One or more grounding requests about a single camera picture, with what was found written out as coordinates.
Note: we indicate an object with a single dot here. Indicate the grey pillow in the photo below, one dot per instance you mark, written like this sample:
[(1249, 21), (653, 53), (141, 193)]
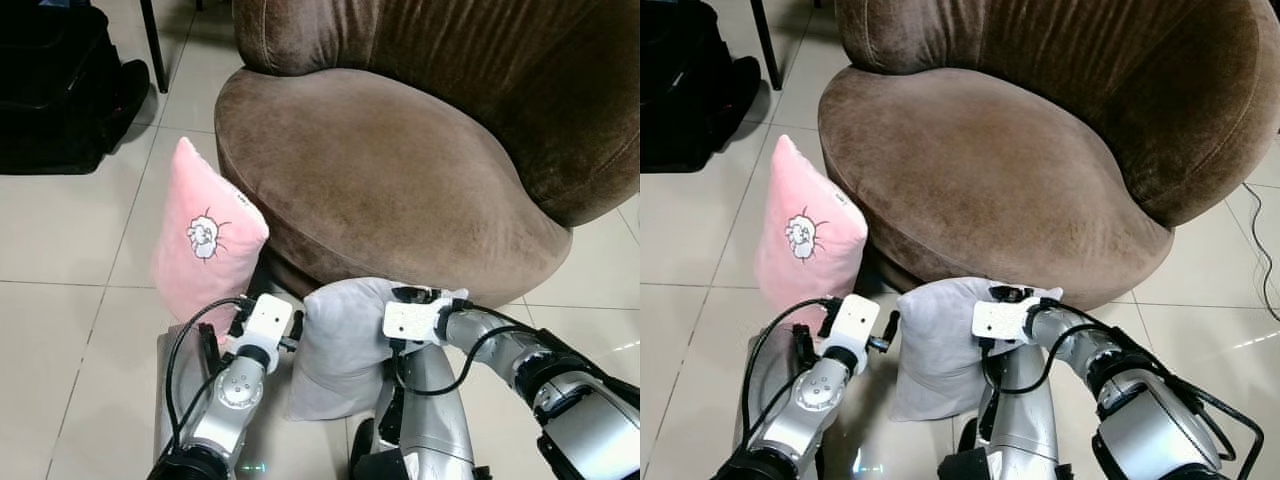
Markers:
[(935, 350), (335, 350)]

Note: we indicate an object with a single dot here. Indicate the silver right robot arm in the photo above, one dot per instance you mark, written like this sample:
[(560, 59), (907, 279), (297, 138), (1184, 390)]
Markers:
[(580, 430), (1150, 430)]

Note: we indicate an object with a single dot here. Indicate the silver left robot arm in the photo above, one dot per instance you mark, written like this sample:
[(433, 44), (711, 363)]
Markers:
[(815, 400), (230, 400)]

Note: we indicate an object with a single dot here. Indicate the brown velvet round sofa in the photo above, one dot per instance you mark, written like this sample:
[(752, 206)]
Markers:
[(1000, 170), (400, 170)]

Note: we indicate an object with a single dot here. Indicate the pink pillow with cartoon print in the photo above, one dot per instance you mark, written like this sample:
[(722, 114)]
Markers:
[(190, 200), (795, 200)]

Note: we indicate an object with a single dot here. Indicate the silver left robot leg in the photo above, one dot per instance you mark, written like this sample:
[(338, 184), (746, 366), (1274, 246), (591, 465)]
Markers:
[(172, 385), (760, 385)]

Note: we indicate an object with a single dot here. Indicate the silver robot leg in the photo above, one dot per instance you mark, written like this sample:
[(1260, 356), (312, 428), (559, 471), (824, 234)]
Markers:
[(1020, 420), (172, 385), (430, 420), (760, 385)]

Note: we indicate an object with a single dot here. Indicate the silver right robot leg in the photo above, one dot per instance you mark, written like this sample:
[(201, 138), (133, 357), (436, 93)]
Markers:
[(1020, 420), (430, 420)]

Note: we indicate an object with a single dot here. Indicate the black bag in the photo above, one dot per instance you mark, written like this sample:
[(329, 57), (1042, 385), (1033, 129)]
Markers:
[(690, 90), (60, 90)]

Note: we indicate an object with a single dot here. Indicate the black chair leg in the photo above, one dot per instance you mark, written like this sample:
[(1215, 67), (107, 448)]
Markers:
[(153, 45), (765, 45)]

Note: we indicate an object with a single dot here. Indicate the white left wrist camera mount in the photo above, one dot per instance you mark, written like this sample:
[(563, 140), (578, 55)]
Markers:
[(853, 320), (268, 320)]

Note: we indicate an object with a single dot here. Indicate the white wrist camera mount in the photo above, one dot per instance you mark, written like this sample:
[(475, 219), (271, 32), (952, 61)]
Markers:
[(410, 320), (268, 320), (1000, 320), (853, 320)]

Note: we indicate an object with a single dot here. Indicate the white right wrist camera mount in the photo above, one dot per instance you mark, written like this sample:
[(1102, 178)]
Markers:
[(410, 320), (1000, 320)]

